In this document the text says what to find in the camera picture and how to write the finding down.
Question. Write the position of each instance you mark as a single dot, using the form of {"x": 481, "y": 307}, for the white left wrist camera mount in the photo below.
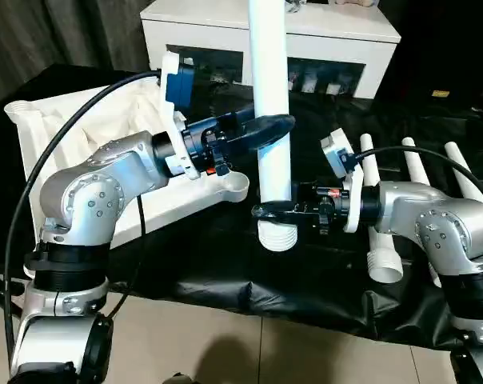
{"x": 179, "y": 84}

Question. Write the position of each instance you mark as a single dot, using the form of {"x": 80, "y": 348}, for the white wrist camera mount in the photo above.
{"x": 355, "y": 188}
{"x": 179, "y": 84}

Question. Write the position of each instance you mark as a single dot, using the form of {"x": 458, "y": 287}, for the white plastic table top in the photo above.
{"x": 85, "y": 116}

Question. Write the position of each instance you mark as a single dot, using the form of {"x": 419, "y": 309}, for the black mat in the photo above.
{"x": 209, "y": 260}

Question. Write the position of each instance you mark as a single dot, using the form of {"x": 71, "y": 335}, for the glass bowl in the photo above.
{"x": 294, "y": 5}

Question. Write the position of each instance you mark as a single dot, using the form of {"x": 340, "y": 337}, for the grey curtain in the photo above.
{"x": 45, "y": 40}

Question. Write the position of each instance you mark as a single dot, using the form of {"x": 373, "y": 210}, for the pink figure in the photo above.
{"x": 353, "y": 2}

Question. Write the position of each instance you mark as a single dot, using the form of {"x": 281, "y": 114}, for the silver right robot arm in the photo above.
{"x": 445, "y": 224}

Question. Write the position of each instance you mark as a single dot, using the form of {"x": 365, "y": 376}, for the white plastic table leg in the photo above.
{"x": 269, "y": 80}
{"x": 461, "y": 168}
{"x": 370, "y": 164}
{"x": 415, "y": 160}

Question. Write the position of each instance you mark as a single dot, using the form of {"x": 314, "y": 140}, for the white cabinet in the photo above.
{"x": 333, "y": 48}

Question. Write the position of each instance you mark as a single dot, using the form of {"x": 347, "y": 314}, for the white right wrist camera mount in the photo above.
{"x": 355, "y": 188}

